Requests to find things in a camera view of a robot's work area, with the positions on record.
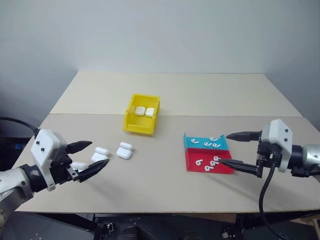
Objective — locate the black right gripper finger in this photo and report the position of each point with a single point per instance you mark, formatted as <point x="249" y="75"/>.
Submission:
<point x="243" y="136"/>
<point x="240" y="165"/>

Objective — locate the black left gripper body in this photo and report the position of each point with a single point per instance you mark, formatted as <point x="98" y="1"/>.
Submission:
<point x="60" y="163"/>

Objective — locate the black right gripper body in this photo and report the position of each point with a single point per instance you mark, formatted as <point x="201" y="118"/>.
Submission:
<point x="265" y="153"/>

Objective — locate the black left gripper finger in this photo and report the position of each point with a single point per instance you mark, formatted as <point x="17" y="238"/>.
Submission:
<point x="78" y="146"/>
<point x="93" y="168"/>

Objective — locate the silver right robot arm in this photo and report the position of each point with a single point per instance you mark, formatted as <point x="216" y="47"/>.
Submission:
<point x="310" y="155"/>

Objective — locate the yellow plastic bin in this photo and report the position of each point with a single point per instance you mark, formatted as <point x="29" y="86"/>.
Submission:
<point x="138" y="125"/>

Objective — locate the white wireless earbud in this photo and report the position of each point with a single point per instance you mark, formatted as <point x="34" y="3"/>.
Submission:
<point x="213" y="138"/>
<point x="207" y="144"/>
<point x="208" y="168"/>
<point x="216" y="145"/>
<point x="216" y="158"/>
<point x="214" y="163"/>
<point x="194" y="141"/>
<point x="198" y="162"/>

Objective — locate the teal plastic tray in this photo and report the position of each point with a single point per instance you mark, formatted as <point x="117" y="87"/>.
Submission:
<point x="200" y="146"/>

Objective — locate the red plastic tray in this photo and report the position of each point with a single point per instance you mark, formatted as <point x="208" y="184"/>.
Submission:
<point x="193" y="155"/>

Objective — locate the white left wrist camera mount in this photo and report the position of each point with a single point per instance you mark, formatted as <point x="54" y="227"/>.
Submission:
<point x="43" y="150"/>

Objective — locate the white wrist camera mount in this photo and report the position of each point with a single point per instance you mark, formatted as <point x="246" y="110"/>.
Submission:
<point x="278" y="135"/>
<point x="43" y="150"/>

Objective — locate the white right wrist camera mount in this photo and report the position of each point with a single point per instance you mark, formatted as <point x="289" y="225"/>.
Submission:
<point x="278" y="135"/>

